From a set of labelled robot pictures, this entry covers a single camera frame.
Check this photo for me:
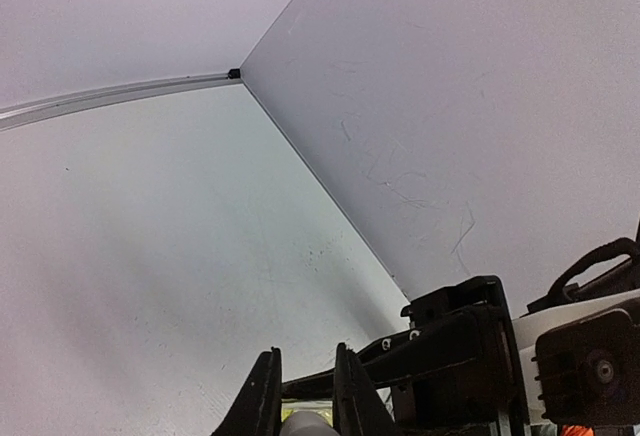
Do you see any aluminium table rear rail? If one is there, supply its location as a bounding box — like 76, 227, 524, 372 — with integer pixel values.
1, 71, 242, 131

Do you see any black rail corner bracket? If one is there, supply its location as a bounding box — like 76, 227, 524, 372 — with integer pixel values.
227, 68, 241, 80

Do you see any orange cloth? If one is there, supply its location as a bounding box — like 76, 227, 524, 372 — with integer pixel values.
559, 425, 595, 436

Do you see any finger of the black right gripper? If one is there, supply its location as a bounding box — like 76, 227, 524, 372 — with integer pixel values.
282, 328, 481, 397

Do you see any black right camera cable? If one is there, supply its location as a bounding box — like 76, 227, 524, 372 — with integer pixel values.
529, 215, 640, 307

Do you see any yellow nail polish bottle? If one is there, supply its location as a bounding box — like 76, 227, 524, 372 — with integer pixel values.
281, 399, 333, 425

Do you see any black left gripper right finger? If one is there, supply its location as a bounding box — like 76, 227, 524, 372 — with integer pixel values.
332, 343, 400, 436

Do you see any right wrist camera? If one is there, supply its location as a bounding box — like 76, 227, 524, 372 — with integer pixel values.
513, 290, 639, 430

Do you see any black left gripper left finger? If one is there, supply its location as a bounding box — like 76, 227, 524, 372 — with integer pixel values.
212, 347, 282, 436

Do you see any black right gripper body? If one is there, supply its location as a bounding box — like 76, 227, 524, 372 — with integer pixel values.
391, 276, 530, 429

